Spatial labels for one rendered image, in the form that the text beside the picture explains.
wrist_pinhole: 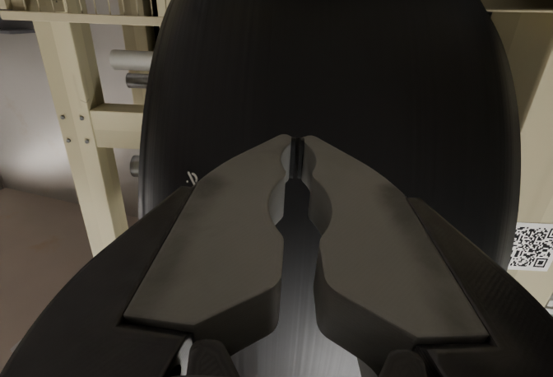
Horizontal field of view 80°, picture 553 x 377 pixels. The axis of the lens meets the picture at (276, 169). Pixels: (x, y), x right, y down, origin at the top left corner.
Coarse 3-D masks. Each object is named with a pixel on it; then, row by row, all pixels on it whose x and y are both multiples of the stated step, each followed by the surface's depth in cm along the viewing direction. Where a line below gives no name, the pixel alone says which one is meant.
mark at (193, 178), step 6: (186, 168) 21; (192, 168) 21; (198, 168) 21; (204, 168) 21; (210, 168) 21; (186, 174) 21; (192, 174) 21; (198, 174) 21; (204, 174) 21; (186, 180) 21; (192, 180) 21; (198, 180) 21; (192, 186) 21
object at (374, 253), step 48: (336, 192) 9; (384, 192) 9; (336, 240) 7; (384, 240) 7; (336, 288) 6; (384, 288) 6; (432, 288) 6; (336, 336) 7; (384, 336) 6; (432, 336) 6; (480, 336) 6
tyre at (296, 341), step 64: (192, 0) 24; (256, 0) 23; (320, 0) 23; (384, 0) 23; (448, 0) 23; (192, 64) 22; (256, 64) 21; (320, 64) 21; (384, 64) 21; (448, 64) 21; (192, 128) 21; (256, 128) 21; (320, 128) 21; (384, 128) 21; (448, 128) 21; (512, 128) 23; (448, 192) 20; (512, 192) 23
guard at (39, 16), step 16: (0, 0) 69; (80, 0) 69; (16, 16) 71; (32, 16) 70; (48, 16) 70; (64, 16) 70; (80, 16) 70; (96, 16) 70; (112, 16) 70; (128, 16) 70; (144, 16) 70; (160, 16) 70
